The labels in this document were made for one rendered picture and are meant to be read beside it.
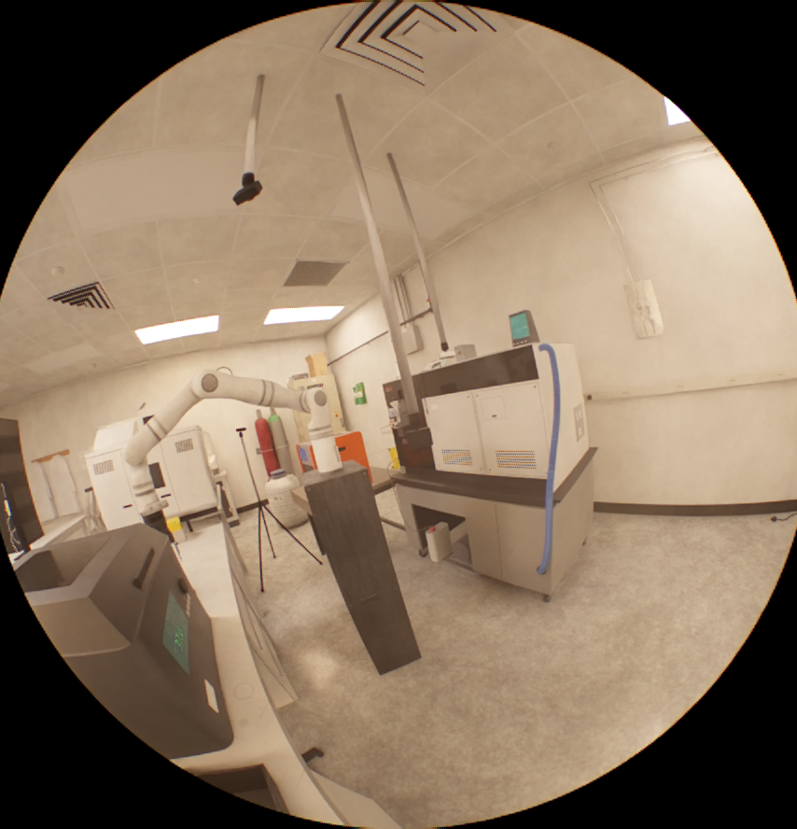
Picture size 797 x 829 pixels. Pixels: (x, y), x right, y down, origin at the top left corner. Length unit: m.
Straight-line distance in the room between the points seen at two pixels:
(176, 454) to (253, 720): 1.64
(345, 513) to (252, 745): 0.82
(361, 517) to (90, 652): 0.94
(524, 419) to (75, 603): 1.49
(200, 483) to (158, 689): 1.63
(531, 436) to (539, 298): 1.45
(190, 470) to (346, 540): 1.19
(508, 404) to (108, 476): 2.36
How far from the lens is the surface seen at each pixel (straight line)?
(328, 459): 1.07
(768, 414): 2.58
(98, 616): 0.42
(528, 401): 1.34
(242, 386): 0.93
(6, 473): 3.14
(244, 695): 0.61
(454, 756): 1.39
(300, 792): 0.49
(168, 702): 0.46
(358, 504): 1.05
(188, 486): 1.96
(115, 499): 2.11
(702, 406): 2.40
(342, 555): 1.11
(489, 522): 1.63
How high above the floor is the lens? 1.34
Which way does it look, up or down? 4 degrees down
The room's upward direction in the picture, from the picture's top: 12 degrees counter-clockwise
